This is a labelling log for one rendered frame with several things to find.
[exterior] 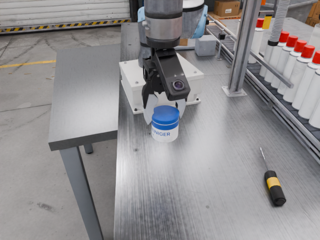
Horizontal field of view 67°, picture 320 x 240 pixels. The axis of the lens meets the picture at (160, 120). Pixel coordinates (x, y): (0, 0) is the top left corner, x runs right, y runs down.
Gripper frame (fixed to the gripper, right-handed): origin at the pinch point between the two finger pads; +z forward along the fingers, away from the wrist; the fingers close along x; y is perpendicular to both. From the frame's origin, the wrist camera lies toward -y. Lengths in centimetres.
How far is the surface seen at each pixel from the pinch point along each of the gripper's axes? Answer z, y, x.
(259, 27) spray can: -5, 47, -61
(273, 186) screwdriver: 14.3, -17.2, -23.7
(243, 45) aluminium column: -4, 31, -41
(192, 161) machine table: 16.9, -0.7, -8.5
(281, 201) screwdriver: 14.8, -21.1, -23.0
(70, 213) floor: 100, 53, 44
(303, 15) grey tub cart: 38, 209, -255
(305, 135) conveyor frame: 13.9, -3.6, -46.2
